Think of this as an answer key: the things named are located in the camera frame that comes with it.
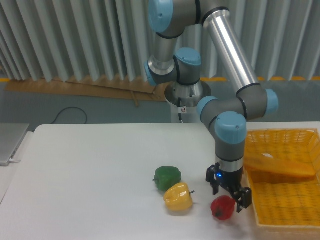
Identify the yellow woven basket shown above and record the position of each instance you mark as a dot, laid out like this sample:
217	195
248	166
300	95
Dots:
279	200

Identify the red bell pepper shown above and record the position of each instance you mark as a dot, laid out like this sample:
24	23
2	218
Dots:
223	207

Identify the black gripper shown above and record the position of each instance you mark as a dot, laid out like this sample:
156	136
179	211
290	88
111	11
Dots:
231	182

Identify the orange baguette bread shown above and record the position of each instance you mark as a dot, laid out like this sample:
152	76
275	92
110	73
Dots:
267	164

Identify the green bell pepper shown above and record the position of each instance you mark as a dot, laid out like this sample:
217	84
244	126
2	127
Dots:
166	177

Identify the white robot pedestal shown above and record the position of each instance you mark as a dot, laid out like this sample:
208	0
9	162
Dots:
183	101

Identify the brown cardboard sheet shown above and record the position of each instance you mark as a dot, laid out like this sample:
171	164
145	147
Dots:
137	90

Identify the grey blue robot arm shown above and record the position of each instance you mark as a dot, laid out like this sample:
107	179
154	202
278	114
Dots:
226	120

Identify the yellow bell pepper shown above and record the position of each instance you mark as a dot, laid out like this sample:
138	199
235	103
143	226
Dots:
178	197

